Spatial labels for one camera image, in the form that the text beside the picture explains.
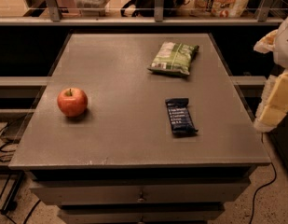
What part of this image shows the black cable right floor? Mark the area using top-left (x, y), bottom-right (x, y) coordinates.
top-left (248, 133), bottom-right (278, 224)

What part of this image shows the black bag background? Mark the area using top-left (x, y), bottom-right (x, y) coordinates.
top-left (120, 0), bottom-right (189, 17)

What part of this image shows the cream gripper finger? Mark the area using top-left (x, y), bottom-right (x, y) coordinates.
top-left (254, 70), bottom-right (288, 133)
top-left (254, 29), bottom-right (278, 54)

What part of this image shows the metal railing frame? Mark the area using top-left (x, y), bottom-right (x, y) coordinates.
top-left (0, 0), bottom-right (288, 26)

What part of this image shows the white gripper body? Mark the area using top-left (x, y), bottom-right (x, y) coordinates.
top-left (273, 17), bottom-right (288, 69)

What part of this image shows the green chip bag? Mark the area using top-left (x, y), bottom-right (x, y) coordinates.
top-left (147, 42), bottom-right (199, 77)

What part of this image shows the upper drawer with knob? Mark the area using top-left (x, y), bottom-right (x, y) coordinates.
top-left (30, 178), bottom-right (250, 206)

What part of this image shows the grey drawer cabinet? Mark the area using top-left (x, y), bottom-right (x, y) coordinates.
top-left (10, 34), bottom-right (270, 210)

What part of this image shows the clear plastic container background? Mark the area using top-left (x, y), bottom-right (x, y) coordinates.
top-left (75, 0), bottom-right (109, 17)

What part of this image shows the lower drawer with knob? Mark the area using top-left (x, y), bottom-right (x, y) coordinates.
top-left (58, 205), bottom-right (225, 224)

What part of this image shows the black stand left floor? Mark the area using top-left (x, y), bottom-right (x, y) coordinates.
top-left (0, 172), bottom-right (24, 215)

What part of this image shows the red apple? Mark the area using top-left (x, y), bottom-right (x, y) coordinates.
top-left (57, 88), bottom-right (88, 118)

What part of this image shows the drawer with knob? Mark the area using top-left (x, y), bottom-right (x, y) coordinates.
top-left (30, 178), bottom-right (250, 206)
top-left (58, 205), bottom-right (225, 224)

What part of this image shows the dark blue snack bar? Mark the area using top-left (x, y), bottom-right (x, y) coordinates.
top-left (165, 98), bottom-right (198, 135)

